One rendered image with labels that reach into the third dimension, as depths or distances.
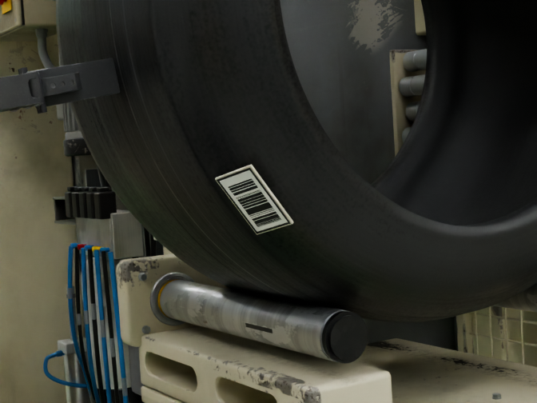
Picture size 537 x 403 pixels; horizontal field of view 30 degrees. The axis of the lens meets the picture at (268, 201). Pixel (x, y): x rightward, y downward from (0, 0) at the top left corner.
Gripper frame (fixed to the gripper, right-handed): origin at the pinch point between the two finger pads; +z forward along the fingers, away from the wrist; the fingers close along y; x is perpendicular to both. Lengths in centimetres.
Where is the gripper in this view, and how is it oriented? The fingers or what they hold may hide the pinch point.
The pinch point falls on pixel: (74, 82)
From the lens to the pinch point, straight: 85.2
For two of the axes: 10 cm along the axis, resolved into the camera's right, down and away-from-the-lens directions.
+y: -5.1, -0.1, 8.6
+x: 1.9, 9.8, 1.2
